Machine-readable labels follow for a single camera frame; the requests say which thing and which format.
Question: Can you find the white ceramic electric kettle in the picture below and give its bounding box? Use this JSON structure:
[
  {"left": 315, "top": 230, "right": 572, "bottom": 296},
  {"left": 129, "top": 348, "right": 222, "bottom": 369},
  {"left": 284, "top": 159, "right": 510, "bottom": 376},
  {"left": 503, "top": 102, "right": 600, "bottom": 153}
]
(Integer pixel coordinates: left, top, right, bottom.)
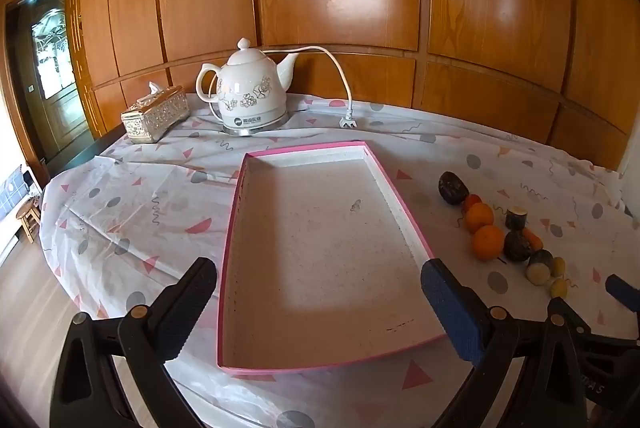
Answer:
[{"left": 195, "top": 37, "right": 301, "bottom": 137}]

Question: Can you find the orange tangerine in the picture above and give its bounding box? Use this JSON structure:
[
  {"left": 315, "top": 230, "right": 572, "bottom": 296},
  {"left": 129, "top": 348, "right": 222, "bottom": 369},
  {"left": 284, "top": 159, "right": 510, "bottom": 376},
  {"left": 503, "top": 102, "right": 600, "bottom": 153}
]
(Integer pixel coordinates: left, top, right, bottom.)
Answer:
[
  {"left": 465, "top": 203, "right": 495, "bottom": 234},
  {"left": 472, "top": 225, "right": 506, "bottom": 262}
]

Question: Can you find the wooden glass door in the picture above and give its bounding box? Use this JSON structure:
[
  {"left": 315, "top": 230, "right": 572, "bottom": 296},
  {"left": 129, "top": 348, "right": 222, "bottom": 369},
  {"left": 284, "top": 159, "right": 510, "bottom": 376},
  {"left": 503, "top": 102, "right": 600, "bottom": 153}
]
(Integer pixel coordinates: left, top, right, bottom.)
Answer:
[{"left": 5, "top": 0, "right": 96, "bottom": 169}]

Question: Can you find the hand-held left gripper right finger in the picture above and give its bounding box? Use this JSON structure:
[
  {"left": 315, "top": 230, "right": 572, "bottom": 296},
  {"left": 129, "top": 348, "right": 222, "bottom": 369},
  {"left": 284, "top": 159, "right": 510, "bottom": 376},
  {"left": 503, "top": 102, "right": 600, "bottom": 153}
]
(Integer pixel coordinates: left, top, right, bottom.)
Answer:
[{"left": 420, "top": 258, "right": 601, "bottom": 428}]

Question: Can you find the pink-rimmed shallow box tray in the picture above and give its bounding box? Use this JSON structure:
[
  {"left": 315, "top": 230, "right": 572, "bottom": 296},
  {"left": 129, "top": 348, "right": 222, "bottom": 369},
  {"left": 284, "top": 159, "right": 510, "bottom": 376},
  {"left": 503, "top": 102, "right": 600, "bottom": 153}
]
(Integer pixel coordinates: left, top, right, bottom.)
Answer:
[{"left": 216, "top": 141, "right": 447, "bottom": 378}]

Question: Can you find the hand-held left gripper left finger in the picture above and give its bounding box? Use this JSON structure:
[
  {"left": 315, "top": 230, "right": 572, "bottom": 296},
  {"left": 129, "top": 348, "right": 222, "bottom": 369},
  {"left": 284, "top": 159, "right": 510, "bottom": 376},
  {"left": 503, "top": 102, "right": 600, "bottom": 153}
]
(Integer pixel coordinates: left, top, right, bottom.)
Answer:
[{"left": 49, "top": 257, "right": 218, "bottom": 428}]

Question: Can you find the dark sugarcane piece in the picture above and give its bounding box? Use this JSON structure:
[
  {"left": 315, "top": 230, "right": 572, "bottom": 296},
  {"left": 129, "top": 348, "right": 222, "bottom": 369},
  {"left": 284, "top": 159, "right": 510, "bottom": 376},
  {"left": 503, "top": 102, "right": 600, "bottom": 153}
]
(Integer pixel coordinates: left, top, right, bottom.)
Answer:
[
  {"left": 525, "top": 249, "right": 555, "bottom": 285},
  {"left": 505, "top": 206, "right": 529, "bottom": 231}
]

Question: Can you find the white patterned tablecloth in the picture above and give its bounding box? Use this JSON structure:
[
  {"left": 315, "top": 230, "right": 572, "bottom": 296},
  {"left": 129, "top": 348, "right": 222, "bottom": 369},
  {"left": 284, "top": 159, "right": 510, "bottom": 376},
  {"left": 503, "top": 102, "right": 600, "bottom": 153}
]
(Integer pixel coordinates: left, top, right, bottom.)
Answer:
[{"left": 39, "top": 93, "right": 640, "bottom": 428}]

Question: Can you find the silver ornate tissue box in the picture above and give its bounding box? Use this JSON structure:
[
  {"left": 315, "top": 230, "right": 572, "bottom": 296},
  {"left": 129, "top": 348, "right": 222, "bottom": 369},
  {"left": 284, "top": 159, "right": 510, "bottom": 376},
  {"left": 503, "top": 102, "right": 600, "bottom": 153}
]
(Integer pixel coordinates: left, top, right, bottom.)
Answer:
[{"left": 120, "top": 82, "right": 191, "bottom": 144}]

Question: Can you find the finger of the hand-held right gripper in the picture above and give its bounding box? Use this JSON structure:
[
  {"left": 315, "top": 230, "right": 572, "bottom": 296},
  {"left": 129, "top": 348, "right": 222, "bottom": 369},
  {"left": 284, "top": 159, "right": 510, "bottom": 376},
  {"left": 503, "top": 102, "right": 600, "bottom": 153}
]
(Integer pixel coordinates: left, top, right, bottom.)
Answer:
[{"left": 605, "top": 274, "right": 640, "bottom": 336}]

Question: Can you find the blue checked panel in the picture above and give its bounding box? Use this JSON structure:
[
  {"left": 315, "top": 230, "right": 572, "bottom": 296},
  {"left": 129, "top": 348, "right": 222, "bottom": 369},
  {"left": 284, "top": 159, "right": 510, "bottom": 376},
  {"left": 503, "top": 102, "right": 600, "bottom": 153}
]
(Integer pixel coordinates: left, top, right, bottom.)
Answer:
[{"left": 0, "top": 164, "right": 35, "bottom": 220}]

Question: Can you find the small wooden stool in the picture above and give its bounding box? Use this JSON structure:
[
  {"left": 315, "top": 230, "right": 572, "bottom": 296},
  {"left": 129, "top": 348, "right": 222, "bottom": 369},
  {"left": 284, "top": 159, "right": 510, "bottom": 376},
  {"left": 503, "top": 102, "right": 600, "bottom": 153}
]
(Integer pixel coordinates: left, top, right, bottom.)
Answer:
[{"left": 15, "top": 203, "right": 42, "bottom": 244}]

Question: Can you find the white power cord with plug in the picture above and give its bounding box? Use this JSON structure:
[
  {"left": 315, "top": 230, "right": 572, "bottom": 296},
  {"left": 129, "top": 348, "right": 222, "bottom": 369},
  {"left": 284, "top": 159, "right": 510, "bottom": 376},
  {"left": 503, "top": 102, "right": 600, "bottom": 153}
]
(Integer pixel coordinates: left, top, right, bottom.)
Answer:
[{"left": 262, "top": 46, "right": 358, "bottom": 130}]

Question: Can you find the dark wrinkled passion fruit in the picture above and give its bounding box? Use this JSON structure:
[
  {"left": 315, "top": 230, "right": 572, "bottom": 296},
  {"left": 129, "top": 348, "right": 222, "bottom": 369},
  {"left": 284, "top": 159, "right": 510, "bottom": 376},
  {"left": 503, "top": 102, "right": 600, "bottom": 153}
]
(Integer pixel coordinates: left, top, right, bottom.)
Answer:
[
  {"left": 439, "top": 171, "right": 469, "bottom": 206},
  {"left": 503, "top": 231, "right": 534, "bottom": 263}
]

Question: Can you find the black table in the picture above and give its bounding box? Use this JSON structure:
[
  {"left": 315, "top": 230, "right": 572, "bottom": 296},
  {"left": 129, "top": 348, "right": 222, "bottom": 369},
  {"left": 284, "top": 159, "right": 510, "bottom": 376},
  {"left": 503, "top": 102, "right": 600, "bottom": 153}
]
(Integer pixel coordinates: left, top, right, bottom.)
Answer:
[{"left": 64, "top": 127, "right": 127, "bottom": 170}]

